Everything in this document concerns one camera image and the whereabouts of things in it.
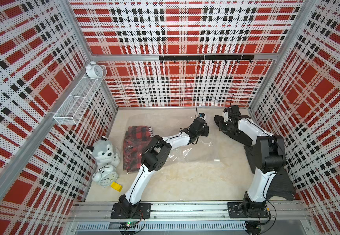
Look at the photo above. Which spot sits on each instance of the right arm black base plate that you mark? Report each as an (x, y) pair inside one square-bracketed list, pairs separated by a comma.
[(247, 210)]

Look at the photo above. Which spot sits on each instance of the grey white husky plush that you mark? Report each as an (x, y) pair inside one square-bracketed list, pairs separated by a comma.
[(104, 153)]

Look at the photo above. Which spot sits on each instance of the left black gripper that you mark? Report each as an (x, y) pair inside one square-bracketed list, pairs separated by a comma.
[(206, 128)]

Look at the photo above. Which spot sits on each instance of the white alarm clock on table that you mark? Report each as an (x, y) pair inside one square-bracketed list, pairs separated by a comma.
[(105, 176)]

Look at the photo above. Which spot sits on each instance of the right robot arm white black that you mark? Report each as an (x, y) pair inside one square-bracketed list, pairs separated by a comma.
[(265, 152)]

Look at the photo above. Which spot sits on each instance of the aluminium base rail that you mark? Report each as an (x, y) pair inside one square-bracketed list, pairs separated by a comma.
[(192, 217)]

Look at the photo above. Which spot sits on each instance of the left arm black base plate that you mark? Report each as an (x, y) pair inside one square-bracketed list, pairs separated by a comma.
[(140, 210)]

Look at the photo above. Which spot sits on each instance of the black wall hook rail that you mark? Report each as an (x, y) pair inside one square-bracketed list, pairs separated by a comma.
[(206, 57)]

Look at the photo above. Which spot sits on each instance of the white wire mesh shelf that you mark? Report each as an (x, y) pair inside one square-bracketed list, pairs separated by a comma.
[(75, 105)]

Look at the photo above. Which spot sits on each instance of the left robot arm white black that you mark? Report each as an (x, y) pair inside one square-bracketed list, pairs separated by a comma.
[(155, 155)]

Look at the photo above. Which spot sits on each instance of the white alarm clock on shelf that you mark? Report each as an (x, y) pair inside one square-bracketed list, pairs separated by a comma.
[(93, 70)]

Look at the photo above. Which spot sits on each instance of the green circuit board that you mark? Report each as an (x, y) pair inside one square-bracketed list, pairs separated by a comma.
[(122, 225)]

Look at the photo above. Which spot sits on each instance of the yellow small block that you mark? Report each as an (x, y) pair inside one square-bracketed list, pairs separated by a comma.
[(116, 186)]

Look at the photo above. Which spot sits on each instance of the red black plaid shirt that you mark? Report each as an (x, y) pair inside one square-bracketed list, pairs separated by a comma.
[(135, 140)]

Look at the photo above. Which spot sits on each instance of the clear plastic vacuum bag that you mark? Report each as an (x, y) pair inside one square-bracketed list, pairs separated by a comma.
[(217, 148)]

